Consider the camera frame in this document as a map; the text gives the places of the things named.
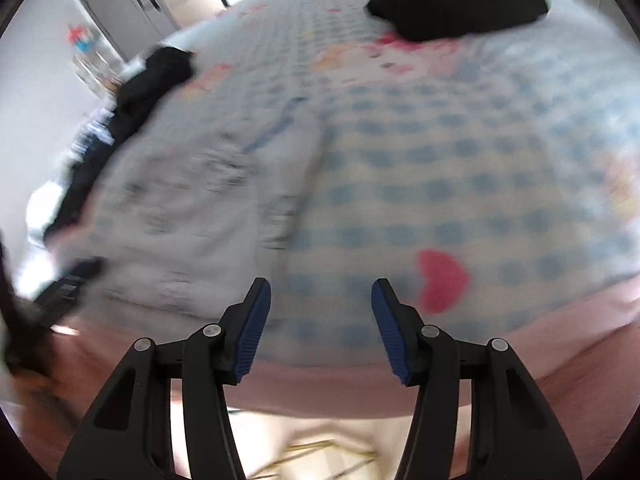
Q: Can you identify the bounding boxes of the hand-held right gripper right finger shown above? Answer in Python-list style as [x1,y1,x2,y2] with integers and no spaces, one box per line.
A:
[371,277,583,480]

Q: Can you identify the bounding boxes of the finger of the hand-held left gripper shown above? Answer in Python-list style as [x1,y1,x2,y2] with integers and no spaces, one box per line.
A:
[35,256,107,330]

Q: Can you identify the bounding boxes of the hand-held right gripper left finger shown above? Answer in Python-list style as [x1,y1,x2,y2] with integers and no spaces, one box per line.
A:
[55,277,272,480]

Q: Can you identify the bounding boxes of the cartoon print pajama pants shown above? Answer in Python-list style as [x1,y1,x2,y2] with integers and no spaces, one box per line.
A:
[65,95,337,322]

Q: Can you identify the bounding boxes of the plain white garment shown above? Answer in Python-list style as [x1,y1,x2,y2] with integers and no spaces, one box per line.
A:
[25,180,67,249]

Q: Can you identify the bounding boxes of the blue checkered cartoon blanket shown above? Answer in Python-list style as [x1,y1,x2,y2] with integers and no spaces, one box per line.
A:
[15,0,640,378]

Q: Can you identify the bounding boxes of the black jacket with white lettering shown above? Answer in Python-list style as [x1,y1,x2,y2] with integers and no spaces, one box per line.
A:
[42,46,197,242]

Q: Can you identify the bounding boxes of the white storage rack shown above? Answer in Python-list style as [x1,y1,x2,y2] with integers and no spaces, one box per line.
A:
[72,52,127,97]

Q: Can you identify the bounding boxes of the grey door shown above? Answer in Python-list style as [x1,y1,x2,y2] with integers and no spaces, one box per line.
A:
[76,0,182,62]

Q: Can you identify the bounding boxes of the folded black garment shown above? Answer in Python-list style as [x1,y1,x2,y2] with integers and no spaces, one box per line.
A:
[364,0,551,44]

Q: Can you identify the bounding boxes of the gold wire basket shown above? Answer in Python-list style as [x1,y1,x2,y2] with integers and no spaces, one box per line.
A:
[249,437,382,480]

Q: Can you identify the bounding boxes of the red blue wall decoration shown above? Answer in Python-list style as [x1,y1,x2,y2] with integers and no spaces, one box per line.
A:
[67,22,99,54]

